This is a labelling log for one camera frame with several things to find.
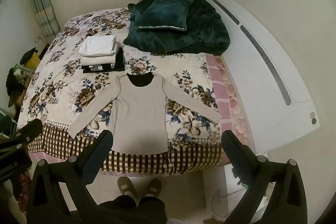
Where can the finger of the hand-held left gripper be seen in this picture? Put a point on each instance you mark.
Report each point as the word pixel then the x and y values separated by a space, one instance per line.
pixel 29 130

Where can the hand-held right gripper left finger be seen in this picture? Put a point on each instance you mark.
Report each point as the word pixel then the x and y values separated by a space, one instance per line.
pixel 97 154

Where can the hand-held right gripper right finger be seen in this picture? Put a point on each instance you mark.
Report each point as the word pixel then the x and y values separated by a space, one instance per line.
pixel 233 148

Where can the beige long-sleeve shirt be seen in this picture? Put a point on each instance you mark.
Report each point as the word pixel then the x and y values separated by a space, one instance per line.
pixel 140 113

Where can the person's slipper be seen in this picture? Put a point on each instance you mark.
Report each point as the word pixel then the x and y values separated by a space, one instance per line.
pixel 153 187
pixel 127 187

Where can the dark cloth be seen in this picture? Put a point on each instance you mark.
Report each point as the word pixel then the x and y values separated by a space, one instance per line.
pixel 14 85

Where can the pink bed sheet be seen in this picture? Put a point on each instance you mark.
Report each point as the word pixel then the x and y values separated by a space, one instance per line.
pixel 228 98

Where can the person's black pants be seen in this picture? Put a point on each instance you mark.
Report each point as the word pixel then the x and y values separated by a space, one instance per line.
pixel 134 211

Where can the yellow box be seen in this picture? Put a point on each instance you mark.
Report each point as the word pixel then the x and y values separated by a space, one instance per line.
pixel 35 61

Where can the floral bedspread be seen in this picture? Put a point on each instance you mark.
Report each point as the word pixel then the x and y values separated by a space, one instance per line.
pixel 68 69

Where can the black cap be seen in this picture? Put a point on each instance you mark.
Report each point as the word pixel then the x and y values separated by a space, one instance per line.
pixel 27 54

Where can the cream folded garment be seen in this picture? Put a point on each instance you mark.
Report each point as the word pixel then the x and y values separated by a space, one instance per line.
pixel 97 59

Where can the black folded garment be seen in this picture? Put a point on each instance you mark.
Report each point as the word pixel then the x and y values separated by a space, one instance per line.
pixel 119 61

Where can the white headboard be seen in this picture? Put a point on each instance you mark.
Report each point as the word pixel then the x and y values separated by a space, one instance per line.
pixel 260 56

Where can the white folded garment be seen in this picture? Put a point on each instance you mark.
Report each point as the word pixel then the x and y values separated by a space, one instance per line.
pixel 98 45

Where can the dark green blanket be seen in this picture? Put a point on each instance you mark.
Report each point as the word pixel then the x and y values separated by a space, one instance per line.
pixel 204 32

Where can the dark green pillow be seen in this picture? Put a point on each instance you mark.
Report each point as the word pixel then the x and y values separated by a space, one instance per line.
pixel 162 14

